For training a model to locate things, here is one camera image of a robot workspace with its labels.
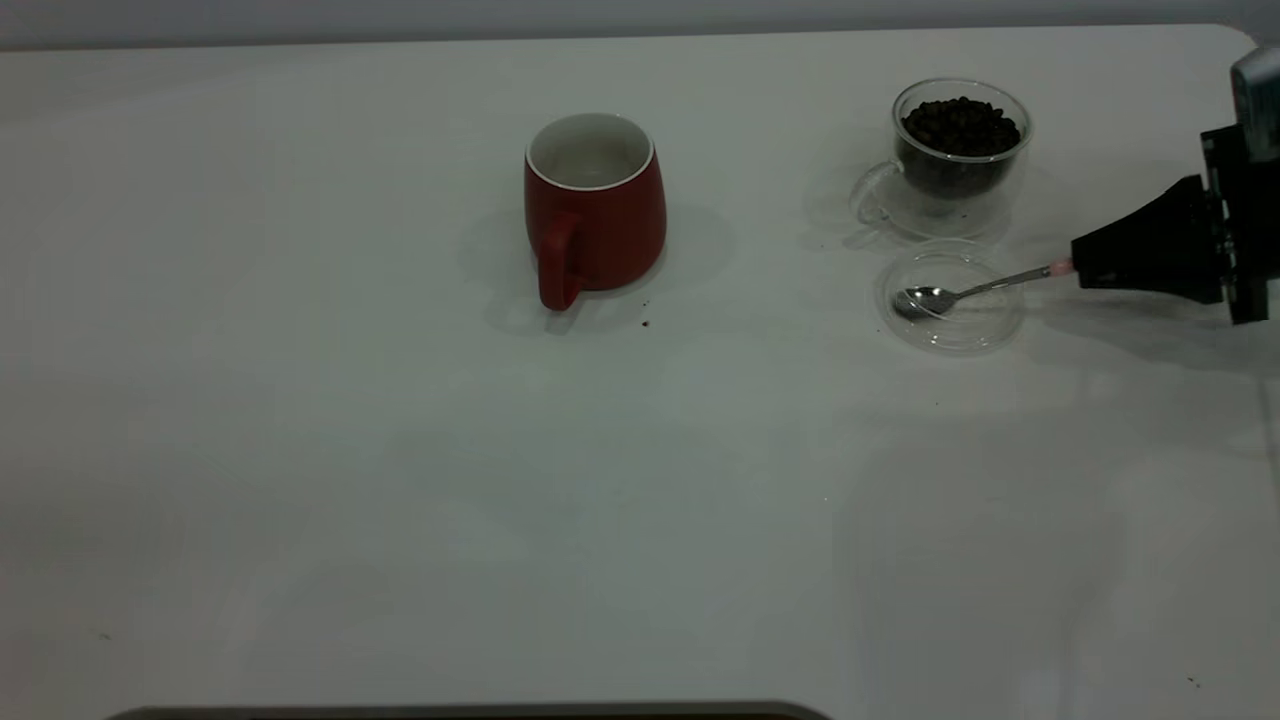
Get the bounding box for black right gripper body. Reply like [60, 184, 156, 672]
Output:
[1201, 124, 1280, 327]

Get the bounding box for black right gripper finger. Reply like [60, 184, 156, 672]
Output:
[1071, 175, 1227, 305]

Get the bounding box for metal spoon pink handle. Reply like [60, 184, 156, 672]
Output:
[893, 258, 1079, 322]

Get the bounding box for red ceramic mug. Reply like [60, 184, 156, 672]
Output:
[523, 112, 668, 313]

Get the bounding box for coffee beans heap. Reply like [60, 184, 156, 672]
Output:
[900, 97, 1023, 198]

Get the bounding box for clear round glass saucer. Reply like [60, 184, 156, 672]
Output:
[878, 243, 1029, 356]

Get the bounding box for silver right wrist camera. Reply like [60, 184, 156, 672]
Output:
[1229, 45, 1280, 163]

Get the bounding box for clear glass handled cup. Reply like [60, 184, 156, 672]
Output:
[850, 78, 1034, 241]

